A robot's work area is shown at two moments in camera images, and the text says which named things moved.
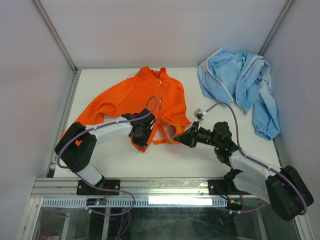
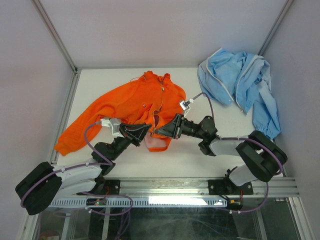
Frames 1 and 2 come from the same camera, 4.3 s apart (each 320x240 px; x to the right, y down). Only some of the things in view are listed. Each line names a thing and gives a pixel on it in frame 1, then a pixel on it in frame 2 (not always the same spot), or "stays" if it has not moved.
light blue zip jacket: [245, 78] stays
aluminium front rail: [130, 188] stays
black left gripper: [143, 142] → [135, 132]
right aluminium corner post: [275, 27] stays
